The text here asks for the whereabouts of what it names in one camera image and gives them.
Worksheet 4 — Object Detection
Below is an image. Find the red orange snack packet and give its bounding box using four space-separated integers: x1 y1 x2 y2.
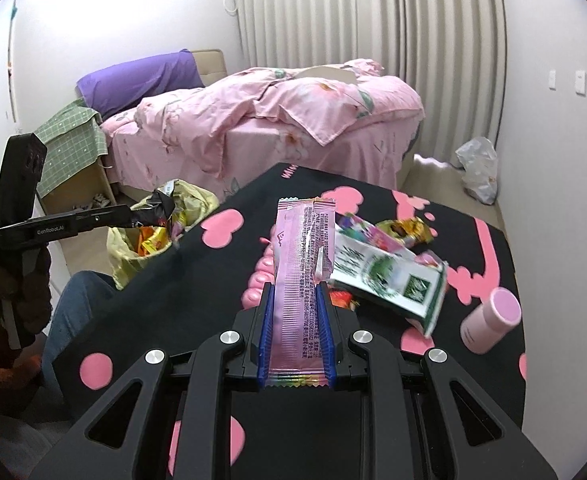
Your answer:
329 289 359 311

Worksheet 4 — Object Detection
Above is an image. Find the green white snack bag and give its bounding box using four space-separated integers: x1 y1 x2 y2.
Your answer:
330 232 449 338

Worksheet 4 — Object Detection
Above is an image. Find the pink long snack wrapper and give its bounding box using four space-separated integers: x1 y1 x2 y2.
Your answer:
266 197 336 387

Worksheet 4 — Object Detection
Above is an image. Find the black gold snack wrapper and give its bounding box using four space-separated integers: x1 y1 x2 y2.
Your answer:
132 180 176 228

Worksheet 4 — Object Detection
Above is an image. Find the yellow plastic trash bag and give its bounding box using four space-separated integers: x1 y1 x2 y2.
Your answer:
107 179 220 290

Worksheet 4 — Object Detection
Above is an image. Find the person's left hand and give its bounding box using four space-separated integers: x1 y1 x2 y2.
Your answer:
0 248 52 351

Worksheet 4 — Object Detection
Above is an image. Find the pink caterpillar toy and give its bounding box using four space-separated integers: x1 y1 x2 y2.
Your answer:
241 237 276 309

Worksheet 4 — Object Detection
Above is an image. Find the wooden bedside cabinet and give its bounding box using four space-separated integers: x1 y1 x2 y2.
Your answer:
39 157 116 214

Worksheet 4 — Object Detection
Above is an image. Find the black pink heart table mat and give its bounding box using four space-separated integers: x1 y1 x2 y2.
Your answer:
52 161 529 480

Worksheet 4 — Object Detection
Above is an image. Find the person's blue jeans leg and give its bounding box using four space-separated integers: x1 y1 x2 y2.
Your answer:
42 270 118 404

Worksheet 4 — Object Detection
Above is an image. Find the green checked cloth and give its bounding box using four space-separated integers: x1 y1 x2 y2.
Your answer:
35 99 108 198

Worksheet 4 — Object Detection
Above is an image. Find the colourful purple snack packet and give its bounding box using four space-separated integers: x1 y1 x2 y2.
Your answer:
337 214 406 254

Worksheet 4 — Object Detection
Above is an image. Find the gold candy wrapper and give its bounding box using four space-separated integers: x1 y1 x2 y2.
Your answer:
376 217 435 248

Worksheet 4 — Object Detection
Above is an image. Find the pink cylindrical bottle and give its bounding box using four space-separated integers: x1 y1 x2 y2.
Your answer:
461 287 522 354

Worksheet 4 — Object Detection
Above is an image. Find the purple pillow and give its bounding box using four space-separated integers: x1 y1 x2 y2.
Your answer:
76 49 204 119

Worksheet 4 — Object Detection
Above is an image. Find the pink floral duvet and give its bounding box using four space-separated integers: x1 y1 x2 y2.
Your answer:
102 58 425 200

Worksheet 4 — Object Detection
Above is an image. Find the white plastic bag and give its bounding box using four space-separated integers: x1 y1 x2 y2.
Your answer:
455 136 499 205

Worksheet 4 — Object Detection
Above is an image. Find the beige pleated curtain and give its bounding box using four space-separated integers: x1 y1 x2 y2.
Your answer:
237 0 506 164

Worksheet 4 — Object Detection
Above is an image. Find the beige bed frame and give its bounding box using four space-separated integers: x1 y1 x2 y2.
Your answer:
192 49 228 87

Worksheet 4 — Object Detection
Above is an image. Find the white wall socket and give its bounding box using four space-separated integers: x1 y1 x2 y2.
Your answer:
548 70 557 91

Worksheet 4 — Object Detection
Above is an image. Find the white wall switch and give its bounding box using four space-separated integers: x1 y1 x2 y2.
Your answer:
574 70 586 96

